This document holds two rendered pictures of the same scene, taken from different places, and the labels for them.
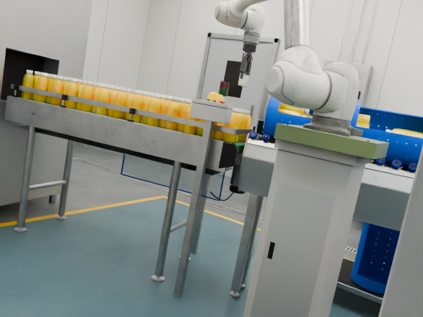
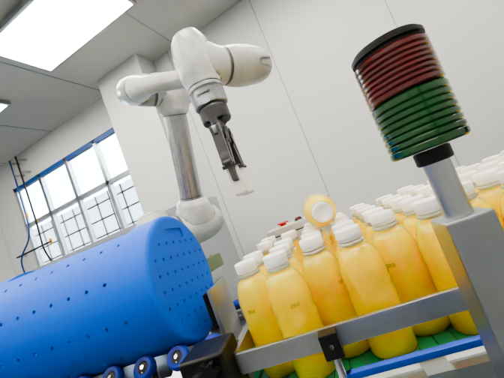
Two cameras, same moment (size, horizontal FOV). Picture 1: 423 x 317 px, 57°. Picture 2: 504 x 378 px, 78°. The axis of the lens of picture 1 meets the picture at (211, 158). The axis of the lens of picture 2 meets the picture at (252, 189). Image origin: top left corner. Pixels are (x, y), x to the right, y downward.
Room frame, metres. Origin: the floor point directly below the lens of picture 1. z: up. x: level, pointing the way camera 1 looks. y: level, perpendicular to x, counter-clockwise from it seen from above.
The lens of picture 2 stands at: (3.00, -0.19, 1.16)
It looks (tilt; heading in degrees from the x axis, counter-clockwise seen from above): 5 degrees up; 172
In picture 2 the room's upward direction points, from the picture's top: 21 degrees counter-clockwise
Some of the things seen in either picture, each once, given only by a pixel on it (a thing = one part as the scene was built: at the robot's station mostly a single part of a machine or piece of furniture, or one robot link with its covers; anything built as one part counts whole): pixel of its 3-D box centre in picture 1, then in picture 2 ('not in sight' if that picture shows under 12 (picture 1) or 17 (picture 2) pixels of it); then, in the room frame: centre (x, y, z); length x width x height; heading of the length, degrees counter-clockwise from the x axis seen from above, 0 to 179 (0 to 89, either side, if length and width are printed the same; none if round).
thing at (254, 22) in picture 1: (252, 19); (199, 60); (2.24, -0.08, 1.59); 0.13 x 0.11 x 0.16; 116
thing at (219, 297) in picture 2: (259, 129); (222, 312); (2.29, -0.24, 0.99); 0.10 x 0.02 x 0.12; 161
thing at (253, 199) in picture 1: (244, 245); not in sight; (2.20, -0.28, 0.31); 0.06 x 0.06 x 0.63; 71
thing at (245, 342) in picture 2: (245, 131); (260, 312); (2.32, -0.17, 0.96); 0.40 x 0.01 x 0.03; 161
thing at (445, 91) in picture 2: (223, 92); (418, 122); (2.76, 0.01, 1.18); 0.06 x 0.06 x 0.05
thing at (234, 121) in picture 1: (231, 126); not in sight; (2.18, -0.08, 0.99); 0.07 x 0.07 x 0.19
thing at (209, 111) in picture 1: (211, 111); (304, 235); (2.08, 0.05, 1.05); 0.20 x 0.10 x 0.10; 71
